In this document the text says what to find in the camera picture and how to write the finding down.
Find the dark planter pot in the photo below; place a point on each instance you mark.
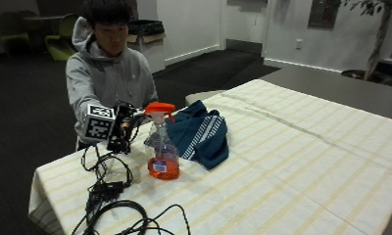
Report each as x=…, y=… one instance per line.
x=371, y=77

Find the person in grey hoodie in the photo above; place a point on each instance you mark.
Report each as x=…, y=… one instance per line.
x=107, y=75

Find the black adapter box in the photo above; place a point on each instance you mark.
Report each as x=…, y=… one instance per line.
x=107, y=188

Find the clear spray bottle orange cap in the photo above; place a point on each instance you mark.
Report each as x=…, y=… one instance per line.
x=162, y=153

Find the green chair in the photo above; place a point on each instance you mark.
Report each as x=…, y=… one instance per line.
x=60, y=40
x=13, y=34

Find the dark wall panel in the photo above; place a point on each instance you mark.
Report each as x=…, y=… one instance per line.
x=324, y=13

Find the blue cloth with white stripes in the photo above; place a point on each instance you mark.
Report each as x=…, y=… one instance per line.
x=202, y=135

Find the indoor tree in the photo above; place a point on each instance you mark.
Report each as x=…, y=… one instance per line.
x=379, y=32

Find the white bin with black bag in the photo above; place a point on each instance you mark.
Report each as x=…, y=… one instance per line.
x=146, y=42

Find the white wall outlet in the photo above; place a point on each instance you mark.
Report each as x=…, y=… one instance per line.
x=298, y=44

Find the white cube with black markers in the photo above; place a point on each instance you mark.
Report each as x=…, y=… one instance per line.
x=97, y=125

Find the cream striped tablecloth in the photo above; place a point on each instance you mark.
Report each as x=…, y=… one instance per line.
x=282, y=163

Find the dark round table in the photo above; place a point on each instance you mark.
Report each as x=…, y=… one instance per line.
x=43, y=20

